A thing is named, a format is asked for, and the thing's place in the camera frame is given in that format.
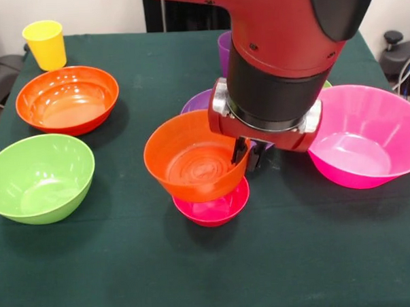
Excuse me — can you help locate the large orange plastic bowl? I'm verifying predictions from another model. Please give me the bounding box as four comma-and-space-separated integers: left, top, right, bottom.
14, 63, 122, 139

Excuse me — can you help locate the dark green tablecloth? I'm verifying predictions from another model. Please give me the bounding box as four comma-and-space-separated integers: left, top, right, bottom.
0, 20, 410, 307

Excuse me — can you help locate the purple plastic bowl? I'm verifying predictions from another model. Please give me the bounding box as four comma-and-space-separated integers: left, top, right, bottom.
179, 86, 275, 156

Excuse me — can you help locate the small red plastic bowl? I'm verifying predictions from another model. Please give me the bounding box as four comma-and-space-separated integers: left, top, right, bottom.
171, 175, 252, 230

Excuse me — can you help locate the white and blue cable bundle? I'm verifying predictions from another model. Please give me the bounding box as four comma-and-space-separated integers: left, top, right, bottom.
390, 54, 410, 98

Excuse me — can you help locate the yellow plastic cup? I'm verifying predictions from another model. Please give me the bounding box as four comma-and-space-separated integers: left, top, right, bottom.
21, 19, 68, 73

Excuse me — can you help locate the small orange plastic bowl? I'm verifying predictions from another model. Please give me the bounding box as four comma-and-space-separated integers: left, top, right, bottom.
141, 107, 254, 206

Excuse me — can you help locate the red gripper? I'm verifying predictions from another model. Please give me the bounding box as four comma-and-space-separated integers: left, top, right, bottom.
206, 72, 326, 175

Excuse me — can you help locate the large pink plastic bowl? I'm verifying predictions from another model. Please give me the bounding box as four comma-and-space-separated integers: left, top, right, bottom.
304, 82, 410, 192

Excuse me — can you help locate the large green plastic bowl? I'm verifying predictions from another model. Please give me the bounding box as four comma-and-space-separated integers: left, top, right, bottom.
0, 131, 99, 227

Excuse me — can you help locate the purple plastic cup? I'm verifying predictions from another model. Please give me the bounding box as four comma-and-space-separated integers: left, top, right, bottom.
216, 31, 235, 78

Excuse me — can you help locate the grey office chair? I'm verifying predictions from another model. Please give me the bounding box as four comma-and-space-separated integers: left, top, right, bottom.
0, 20, 37, 109

